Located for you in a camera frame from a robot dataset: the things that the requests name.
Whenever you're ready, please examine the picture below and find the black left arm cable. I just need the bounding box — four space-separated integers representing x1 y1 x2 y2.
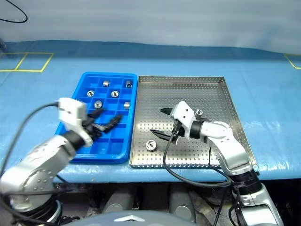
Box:
0 100 60 179

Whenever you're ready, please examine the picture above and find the perforated steel tray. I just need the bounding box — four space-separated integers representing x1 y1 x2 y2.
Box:
128 75 257 170

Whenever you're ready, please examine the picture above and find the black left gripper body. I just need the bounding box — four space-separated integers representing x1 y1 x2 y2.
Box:
81 114 104 140

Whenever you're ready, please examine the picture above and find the grey rounded cylinder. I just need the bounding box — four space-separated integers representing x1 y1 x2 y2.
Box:
168 183 197 224
103 186 137 214

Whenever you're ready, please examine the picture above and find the blue plastic compartment tray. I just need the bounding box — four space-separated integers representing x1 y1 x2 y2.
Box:
55 71 139 165

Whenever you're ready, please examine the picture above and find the thin black background cable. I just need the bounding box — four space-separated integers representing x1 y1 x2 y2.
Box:
0 0 28 24

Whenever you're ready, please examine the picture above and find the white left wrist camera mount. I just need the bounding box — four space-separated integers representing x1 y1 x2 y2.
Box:
57 97 94 148

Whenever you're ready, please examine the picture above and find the grey rounded robot housing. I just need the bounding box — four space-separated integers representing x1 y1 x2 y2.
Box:
77 209 176 226

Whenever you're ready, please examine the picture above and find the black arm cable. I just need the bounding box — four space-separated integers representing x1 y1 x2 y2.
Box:
163 124 245 226
0 100 60 179

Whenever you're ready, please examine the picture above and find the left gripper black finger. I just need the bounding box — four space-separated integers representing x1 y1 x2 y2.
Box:
86 108 104 120
98 114 123 133

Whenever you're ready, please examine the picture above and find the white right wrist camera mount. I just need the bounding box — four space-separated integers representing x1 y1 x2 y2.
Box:
169 100 198 140

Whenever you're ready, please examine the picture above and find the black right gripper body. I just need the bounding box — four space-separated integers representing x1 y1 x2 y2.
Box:
170 119 187 145

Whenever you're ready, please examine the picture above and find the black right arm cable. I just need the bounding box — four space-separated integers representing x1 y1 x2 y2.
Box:
163 124 245 226

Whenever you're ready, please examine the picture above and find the blue table cover sheet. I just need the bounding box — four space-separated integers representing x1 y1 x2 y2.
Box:
0 40 301 185

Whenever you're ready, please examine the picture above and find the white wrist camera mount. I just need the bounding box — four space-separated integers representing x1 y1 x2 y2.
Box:
57 97 94 148
169 100 198 140

